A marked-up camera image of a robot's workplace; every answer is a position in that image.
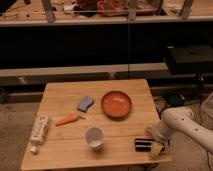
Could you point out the orange bowl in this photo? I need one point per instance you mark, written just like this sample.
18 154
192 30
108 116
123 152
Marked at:
116 104

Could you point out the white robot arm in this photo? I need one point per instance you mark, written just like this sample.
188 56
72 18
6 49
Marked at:
181 119

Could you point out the white toothpaste tube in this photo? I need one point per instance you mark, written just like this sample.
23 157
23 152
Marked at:
39 133

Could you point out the wooden table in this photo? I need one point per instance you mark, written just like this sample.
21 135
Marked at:
80 135

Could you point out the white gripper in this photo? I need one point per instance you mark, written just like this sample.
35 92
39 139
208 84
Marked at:
156 147

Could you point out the blue sponge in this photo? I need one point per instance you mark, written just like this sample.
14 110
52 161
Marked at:
85 103

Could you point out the black box on shelf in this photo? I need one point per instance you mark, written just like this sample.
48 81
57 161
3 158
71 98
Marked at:
190 59

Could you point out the orange toy carrot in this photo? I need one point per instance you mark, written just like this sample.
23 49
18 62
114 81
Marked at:
69 119

